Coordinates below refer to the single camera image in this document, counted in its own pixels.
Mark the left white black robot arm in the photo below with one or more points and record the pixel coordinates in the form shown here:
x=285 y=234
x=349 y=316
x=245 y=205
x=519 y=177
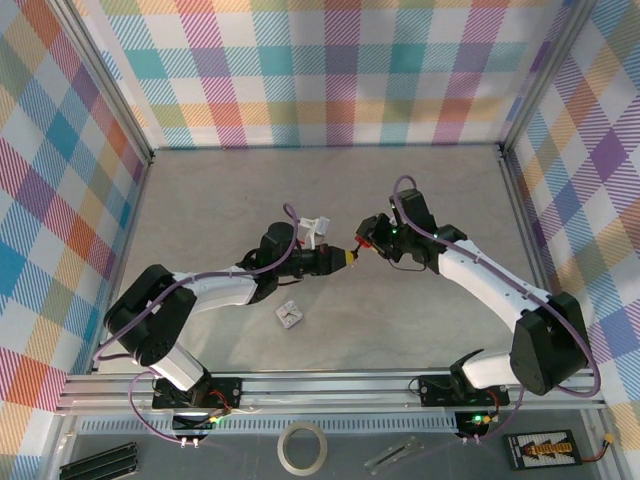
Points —
x=220 y=290

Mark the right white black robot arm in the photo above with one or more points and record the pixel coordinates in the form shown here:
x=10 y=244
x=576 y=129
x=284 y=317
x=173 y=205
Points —
x=480 y=280

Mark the small white square tile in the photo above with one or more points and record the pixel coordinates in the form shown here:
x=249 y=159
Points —
x=289 y=314

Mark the black electronics board green light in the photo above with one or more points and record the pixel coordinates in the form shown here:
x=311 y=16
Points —
x=470 y=425
x=187 y=424

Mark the clear acrylic slotted strip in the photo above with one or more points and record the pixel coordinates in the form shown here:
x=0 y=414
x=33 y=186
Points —
x=392 y=454

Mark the clear tape roll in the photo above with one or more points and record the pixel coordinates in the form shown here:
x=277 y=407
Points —
x=302 y=466

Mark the black battery pack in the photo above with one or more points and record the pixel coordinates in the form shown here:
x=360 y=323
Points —
x=540 y=450

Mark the black aluminium profile bar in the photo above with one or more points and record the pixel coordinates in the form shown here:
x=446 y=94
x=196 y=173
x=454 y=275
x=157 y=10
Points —
x=100 y=462

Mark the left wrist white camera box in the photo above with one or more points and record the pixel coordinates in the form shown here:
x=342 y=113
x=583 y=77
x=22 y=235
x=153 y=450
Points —
x=312 y=225

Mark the aluminium side floor rail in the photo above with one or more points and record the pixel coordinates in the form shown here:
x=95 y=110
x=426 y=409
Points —
x=131 y=225
x=521 y=200

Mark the long aluminium mounting rail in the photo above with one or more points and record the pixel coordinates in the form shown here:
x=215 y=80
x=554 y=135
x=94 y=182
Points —
x=325 y=391

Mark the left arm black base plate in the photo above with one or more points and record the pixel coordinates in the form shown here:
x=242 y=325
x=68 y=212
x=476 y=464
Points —
x=227 y=387

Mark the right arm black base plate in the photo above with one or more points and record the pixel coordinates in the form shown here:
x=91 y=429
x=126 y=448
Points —
x=432 y=391

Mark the aluminium frame post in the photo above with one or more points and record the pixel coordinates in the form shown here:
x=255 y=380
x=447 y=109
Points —
x=544 y=75
x=111 y=85

